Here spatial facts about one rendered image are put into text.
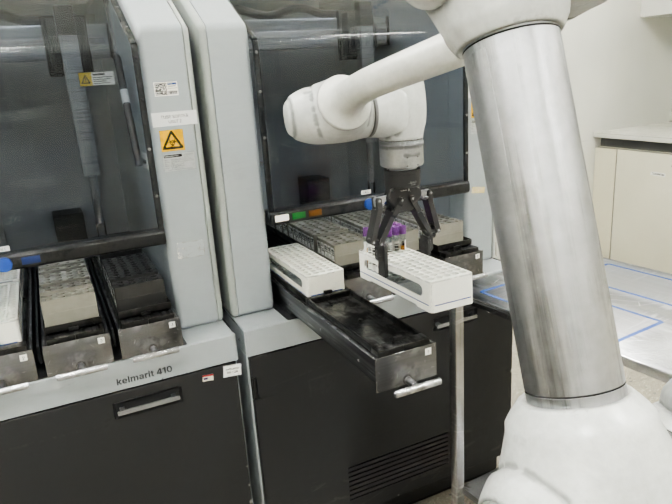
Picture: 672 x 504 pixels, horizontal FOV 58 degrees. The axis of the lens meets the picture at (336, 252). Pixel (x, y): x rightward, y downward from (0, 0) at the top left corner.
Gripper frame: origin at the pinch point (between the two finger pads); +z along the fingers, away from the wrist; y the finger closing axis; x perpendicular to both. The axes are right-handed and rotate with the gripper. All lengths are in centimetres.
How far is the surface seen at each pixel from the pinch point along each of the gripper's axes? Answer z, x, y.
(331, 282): 7.9, 17.6, -9.8
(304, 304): 11.3, 16.3, -17.6
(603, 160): 18, 141, 217
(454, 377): 32.2, 1.2, 13.6
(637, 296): 9.8, -24.2, 42.6
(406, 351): 11.2, -17.6, -10.8
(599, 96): -17, 147, 218
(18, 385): 17, 21, -79
